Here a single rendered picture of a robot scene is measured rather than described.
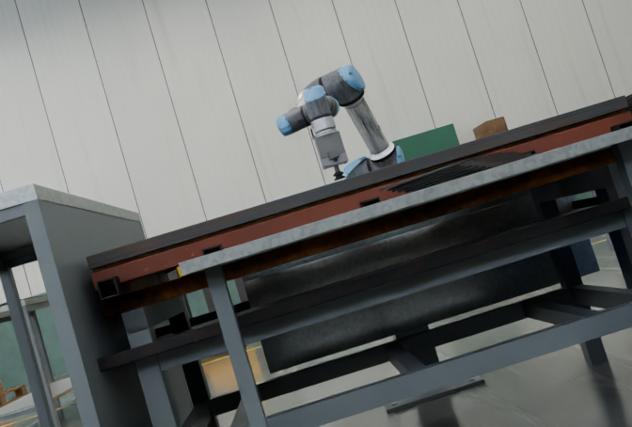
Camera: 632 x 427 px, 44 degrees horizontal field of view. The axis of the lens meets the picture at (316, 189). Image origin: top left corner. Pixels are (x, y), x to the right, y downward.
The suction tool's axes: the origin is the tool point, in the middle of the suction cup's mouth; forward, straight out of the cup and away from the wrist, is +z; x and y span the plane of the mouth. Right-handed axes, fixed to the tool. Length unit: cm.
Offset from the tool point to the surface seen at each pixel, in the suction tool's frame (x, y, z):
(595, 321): -41, 52, 61
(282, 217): -41.9, -22.3, 9.1
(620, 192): -42, 70, 29
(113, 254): -41, -69, 5
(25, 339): 67, -135, 20
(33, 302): 313, -207, -3
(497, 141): -43, 41, 6
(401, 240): 36.0, 18.8, 25.9
